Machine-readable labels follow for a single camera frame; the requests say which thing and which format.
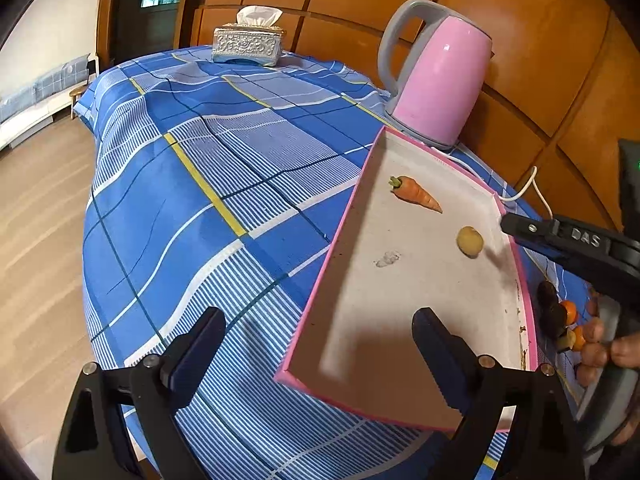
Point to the cut pale fruit chunk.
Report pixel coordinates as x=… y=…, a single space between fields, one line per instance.
x=566 y=341

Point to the dark round fruit larger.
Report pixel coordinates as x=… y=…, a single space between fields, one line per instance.
x=553 y=321

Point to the white bench with cushion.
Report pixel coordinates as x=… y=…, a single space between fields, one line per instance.
x=31 y=108

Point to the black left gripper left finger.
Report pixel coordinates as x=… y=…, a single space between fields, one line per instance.
x=94 y=442

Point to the dark wooden door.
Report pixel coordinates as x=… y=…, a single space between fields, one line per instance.
x=126 y=29

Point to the pink electric kettle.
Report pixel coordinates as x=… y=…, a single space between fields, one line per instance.
x=437 y=87

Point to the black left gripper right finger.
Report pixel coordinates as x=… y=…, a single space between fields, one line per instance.
x=543 y=442

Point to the pink rimmed white tray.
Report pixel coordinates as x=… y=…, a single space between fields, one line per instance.
x=353 y=347

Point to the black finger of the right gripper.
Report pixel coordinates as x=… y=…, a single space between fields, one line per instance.
x=606 y=260

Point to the blue plaid tablecloth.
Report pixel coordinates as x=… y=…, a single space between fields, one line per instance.
x=222 y=186

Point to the small orange carrot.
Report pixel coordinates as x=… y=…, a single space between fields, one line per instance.
x=407 y=189

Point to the small tan potato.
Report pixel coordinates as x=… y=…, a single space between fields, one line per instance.
x=470 y=242

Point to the dark round fruit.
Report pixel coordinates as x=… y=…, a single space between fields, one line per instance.
x=546 y=295

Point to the orange tangerine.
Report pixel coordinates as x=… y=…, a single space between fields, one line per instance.
x=580 y=339
x=570 y=310

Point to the silver ornate tissue box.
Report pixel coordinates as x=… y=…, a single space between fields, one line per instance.
x=253 y=37

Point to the person's right hand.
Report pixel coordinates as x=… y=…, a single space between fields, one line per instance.
x=607 y=354

